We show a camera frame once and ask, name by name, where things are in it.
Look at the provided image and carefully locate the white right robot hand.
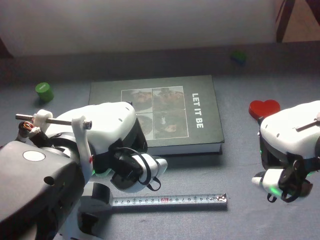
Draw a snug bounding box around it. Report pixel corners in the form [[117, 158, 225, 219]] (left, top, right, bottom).
[[251, 100, 320, 204]]

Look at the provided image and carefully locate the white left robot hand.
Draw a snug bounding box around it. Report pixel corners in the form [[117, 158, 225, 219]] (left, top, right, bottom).
[[46, 101, 169, 194]]

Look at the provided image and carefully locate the white round tape measure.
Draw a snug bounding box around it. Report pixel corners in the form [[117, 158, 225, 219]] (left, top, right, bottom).
[[81, 181, 229, 213]]

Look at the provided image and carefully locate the black hardcover Beatles book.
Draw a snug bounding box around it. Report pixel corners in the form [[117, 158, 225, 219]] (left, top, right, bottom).
[[87, 74, 225, 157]]

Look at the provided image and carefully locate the red heart block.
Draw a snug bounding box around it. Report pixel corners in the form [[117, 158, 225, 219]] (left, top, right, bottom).
[[248, 99, 281, 121]]

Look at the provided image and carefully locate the green cylinder block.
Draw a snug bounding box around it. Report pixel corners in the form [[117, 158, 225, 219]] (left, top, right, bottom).
[[34, 81, 55, 102]]

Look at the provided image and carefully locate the green and blue block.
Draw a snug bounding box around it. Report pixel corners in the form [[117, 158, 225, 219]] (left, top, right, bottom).
[[229, 50, 248, 66]]

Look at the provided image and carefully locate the dark wooden chair leg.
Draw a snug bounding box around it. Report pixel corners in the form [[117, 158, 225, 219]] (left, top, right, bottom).
[[275, 0, 297, 43]]

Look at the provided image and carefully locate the grey table cloth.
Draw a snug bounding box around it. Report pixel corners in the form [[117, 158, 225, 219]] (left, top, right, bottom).
[[0, 41, 320, 240]]

